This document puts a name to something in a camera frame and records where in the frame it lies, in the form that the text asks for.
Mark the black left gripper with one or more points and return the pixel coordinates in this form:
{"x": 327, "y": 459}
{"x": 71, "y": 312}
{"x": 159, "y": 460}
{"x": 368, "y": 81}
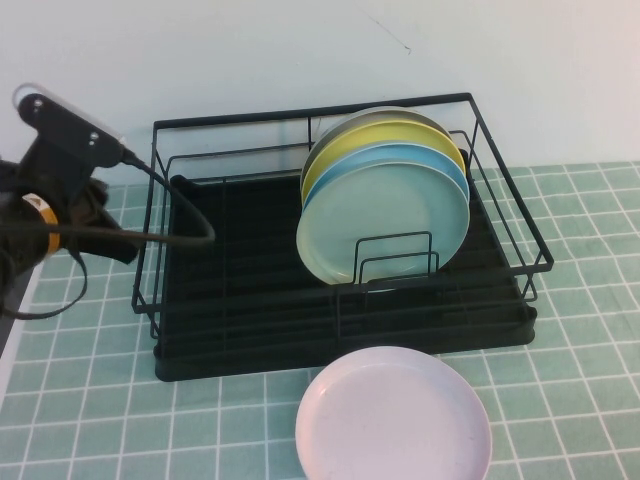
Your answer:
{"x": 105, "y": 235}

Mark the mint green plate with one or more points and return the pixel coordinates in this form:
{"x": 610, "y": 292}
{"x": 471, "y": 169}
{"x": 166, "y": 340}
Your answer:
{"x": 370, "y": 215}

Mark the grey plate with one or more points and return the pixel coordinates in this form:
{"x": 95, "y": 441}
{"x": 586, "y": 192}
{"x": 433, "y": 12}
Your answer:
{"x": 360, "y": 116}

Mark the yellow plate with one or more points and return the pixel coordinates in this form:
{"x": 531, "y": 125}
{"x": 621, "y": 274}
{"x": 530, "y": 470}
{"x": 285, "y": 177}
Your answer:
{"x": 380, "y": 132}

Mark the light blue plate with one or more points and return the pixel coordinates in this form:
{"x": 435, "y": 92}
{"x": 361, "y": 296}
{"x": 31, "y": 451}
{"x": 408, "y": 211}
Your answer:
{"x": 400, "y": 152}

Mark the pale pink plate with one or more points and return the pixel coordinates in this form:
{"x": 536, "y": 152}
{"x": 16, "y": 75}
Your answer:
{"x": 390, "y": 420}

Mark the black plastic drip tray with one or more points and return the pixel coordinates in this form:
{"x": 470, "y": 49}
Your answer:
{"x": 260, "y": 270}

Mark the green grid tablecloth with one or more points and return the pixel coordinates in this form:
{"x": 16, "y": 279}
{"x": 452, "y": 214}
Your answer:
{"x": 100, "y": 400}

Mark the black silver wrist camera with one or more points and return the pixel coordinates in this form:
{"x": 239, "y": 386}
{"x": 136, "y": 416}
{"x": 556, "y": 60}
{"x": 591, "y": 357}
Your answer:
{"x": 65, "y": 125}

